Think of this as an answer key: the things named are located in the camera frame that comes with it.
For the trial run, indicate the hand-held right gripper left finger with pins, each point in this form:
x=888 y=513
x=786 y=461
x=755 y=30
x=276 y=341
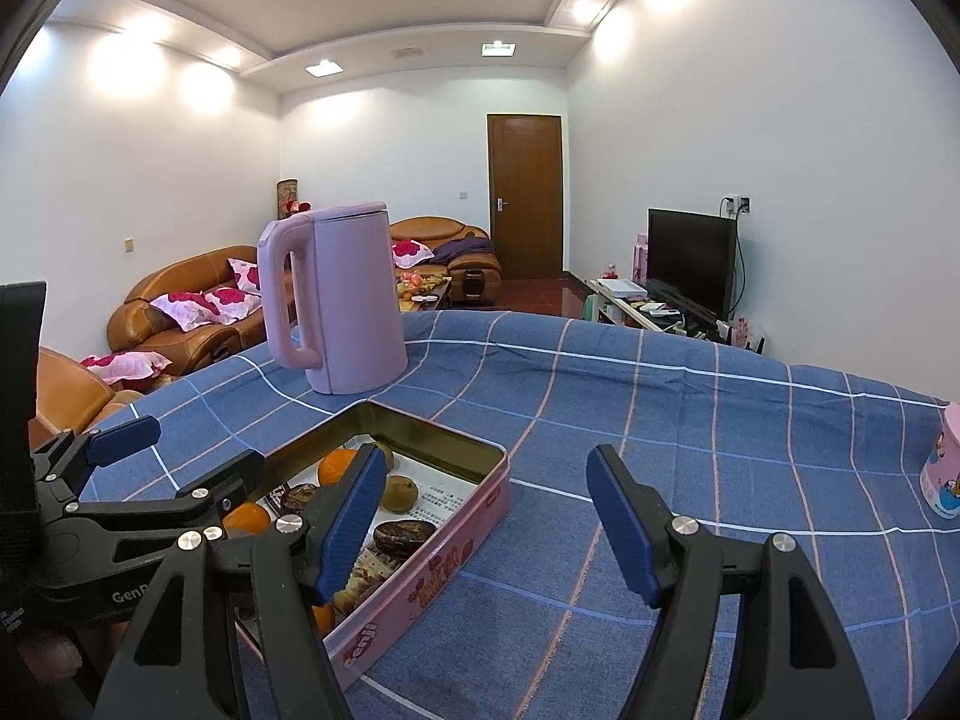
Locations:
x=349 y=532

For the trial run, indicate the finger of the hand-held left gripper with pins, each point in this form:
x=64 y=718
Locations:
x=124 y=439
x=225 y=480

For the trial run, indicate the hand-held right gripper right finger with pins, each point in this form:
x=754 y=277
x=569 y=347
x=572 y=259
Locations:
x=622 y=532

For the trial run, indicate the orange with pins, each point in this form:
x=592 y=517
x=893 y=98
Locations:
x=247 y=519
x=323 y=619
x=336 y=465

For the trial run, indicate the brown water chestnut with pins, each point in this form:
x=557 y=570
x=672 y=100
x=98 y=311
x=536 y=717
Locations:
x=300 y=499
x=405 y=538

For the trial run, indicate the brown longan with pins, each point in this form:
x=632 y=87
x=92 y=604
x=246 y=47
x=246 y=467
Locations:
x=397 y=493
x=385 y=456

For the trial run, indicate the pink rectangular tin box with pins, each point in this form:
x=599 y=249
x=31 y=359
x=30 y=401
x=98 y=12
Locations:
x=450 y=540

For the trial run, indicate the person's left hand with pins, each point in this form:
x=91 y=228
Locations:
x=52 y=656

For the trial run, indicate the pink floral cushion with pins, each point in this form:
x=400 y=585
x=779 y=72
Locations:
x=124 y=366
x=244 y=277
x=410 y=249
x=184 y=309
x=226 y=301

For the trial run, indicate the brown leather armchair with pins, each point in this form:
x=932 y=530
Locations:
x=67 y=390

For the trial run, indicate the blue checked tablecloth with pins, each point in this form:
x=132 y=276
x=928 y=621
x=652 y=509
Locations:
x=600 y=405

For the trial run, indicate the long brown leather sofa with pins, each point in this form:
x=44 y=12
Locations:
x=172 y=277

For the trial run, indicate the pink electric kettle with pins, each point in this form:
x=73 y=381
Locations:
x=352 y=300

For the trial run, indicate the white television stand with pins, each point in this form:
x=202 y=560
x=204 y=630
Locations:
x=637 y=311

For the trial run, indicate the green bin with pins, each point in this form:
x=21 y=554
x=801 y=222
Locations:
x=592 y=307

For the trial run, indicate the wooden coffee table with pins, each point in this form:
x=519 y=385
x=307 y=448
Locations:
x=424 y=300

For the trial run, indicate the white flat device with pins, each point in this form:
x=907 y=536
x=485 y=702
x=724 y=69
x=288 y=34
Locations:
x=621 y=287

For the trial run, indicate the pink box beside television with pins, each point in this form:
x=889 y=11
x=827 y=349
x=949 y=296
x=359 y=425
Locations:
x=640 y=259

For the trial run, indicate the black flat television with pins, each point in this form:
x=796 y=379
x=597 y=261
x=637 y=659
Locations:
x=690 y=259

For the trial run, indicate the brown leather sofa with purple cloth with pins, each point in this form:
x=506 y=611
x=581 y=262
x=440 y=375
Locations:
x=442 y=229

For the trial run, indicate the pink cartoon cup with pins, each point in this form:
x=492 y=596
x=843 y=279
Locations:
x=943 y=465

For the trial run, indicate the brown wooden door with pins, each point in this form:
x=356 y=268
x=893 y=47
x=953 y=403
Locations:
x=525 y=195

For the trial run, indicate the square ceiling light panel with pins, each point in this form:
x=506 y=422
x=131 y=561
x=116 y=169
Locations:
x=499 y=49
x=322 y=67

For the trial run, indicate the ceiling air vent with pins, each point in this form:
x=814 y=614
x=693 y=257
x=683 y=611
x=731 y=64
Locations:
x=409 y=52

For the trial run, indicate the wall power socket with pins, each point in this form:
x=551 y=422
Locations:
x=736 y=204

